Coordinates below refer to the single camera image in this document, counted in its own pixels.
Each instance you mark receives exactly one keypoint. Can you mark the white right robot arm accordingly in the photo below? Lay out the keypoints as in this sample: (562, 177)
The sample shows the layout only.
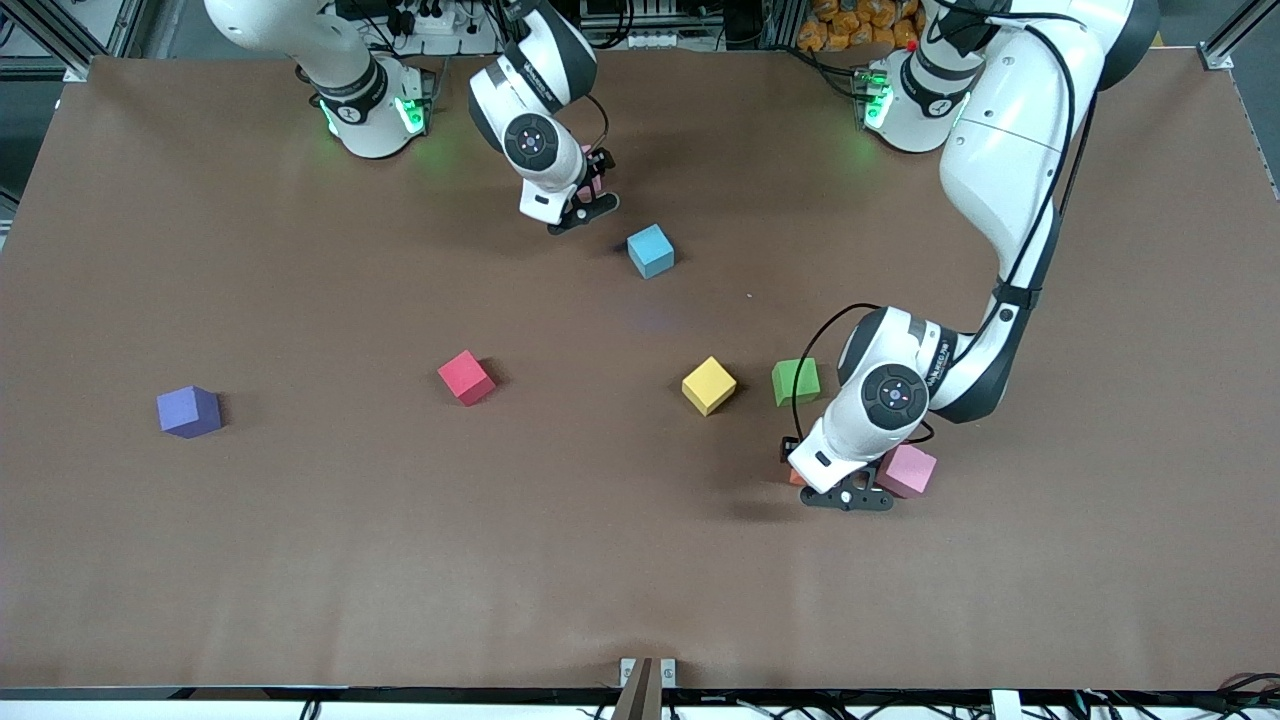
(365, 125)

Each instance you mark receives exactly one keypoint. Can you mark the yellow foam block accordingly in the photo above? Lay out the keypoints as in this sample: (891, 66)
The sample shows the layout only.
(708, 386)

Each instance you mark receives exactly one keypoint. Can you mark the red foam block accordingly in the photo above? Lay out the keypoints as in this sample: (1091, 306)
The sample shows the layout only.
(465, 377)

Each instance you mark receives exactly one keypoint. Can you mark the brown table cover sheet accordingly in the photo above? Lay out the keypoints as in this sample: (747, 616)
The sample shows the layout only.
(300, 560)

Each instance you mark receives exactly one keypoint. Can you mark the grey metal bracket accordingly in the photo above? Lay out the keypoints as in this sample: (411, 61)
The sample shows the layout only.
(627, 675)
(668, 675)

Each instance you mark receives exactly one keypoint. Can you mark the blue foam block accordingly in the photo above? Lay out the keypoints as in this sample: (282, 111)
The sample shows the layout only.
(650, 250)

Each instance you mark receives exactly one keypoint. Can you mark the pink foam block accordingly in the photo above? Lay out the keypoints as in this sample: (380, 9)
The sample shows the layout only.
(596, 186)
(912, 470)

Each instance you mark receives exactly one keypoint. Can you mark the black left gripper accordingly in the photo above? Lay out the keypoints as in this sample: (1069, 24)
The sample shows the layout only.
(789, 450)

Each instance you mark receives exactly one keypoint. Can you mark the green foam block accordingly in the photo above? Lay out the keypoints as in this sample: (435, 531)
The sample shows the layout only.
(808, 380)

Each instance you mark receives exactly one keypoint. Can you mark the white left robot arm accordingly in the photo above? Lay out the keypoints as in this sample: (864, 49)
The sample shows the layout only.
(1010, 130)

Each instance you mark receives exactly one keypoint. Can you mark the white power strip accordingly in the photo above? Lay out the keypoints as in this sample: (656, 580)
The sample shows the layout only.
(660, 39)
(440, 20)

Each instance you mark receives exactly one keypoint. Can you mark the orange packets pile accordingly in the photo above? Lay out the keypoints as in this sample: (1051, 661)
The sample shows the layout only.
(840, 30)

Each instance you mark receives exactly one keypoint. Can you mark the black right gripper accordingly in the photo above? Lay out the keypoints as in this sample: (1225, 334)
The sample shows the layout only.
(601, 160)

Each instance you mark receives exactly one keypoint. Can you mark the aluminium frame profile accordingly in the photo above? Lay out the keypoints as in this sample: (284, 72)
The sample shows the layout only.
(1240, 25)
(50, 35)

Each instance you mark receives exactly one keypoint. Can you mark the purple foam block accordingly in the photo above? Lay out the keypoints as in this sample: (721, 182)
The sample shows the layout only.
(188, 410)

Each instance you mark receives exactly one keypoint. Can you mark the brown wooden stick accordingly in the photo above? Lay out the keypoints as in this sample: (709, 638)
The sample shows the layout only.
(640, 700)

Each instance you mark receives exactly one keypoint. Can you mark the grey corner bracket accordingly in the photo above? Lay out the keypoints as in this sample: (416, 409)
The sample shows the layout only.
(76, 70)
(1217, 57)

